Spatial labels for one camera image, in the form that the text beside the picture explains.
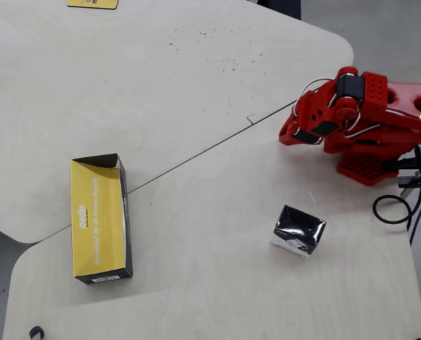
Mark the red fixed gripper jaw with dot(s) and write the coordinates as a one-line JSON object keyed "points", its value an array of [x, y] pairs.
{"points": [[287, 137]]}

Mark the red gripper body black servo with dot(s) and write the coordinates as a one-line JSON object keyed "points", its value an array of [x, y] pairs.
{"points": [[295, 136]]}

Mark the red moving gripper jaw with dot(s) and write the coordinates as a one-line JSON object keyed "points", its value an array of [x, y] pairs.
{"points": [[312, 144]]}

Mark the small black white box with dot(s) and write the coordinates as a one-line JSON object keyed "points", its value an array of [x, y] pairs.
{"points": [[298, 226]]}

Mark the red perforated robot base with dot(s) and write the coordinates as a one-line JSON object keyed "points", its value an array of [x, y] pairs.
{"points": [[366, 170]]}

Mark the red robot arm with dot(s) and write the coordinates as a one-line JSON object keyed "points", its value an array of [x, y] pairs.
{"points": [[404, 95]]}

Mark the open yellow black cardboard box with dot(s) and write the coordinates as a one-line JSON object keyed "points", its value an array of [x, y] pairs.
{"points": [[93, 219]]}

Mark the black table clamp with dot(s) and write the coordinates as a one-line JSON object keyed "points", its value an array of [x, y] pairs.
{"points": [[406, 181]]}

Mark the yellow card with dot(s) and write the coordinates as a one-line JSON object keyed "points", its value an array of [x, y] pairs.
{"points": [[90, 4]]}

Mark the small black hook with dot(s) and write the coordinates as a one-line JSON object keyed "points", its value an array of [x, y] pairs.
{"points": [[35, 332]]}

